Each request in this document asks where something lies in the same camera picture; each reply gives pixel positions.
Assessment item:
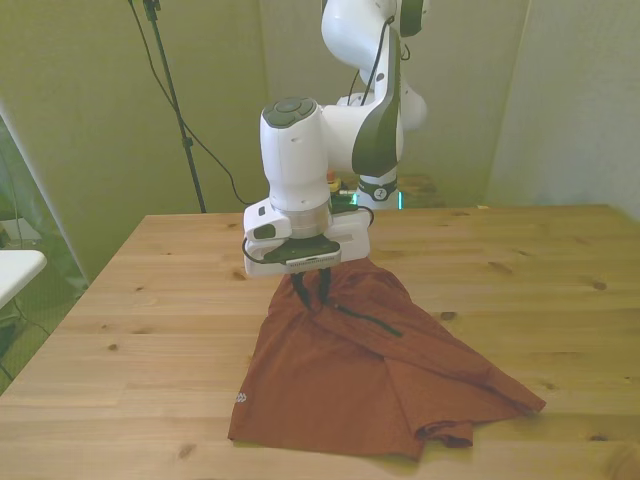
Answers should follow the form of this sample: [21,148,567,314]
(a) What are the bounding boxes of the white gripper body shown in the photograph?
[243,209,372,280]

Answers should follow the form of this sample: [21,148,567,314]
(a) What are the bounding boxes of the rust red shorts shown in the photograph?
[227,259,547,461]

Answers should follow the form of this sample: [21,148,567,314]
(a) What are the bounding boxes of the brown wooden stool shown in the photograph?
[399,172,447,209]

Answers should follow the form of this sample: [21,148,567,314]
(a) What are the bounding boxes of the black tripod stand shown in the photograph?
[142,0,209,215]

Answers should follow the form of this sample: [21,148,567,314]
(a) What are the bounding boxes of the white side board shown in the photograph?
[0,248,48,311]

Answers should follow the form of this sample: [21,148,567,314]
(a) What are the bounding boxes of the grey wrist camera bar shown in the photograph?
[263,237,343,274]

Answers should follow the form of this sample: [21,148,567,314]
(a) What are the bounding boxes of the long black stand cable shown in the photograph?
[127,0,264,207]

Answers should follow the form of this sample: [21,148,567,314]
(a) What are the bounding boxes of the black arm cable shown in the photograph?
[355,14,412,109]

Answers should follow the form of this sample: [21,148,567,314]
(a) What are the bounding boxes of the white slanted frame bar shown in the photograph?
[0,99,87,291]

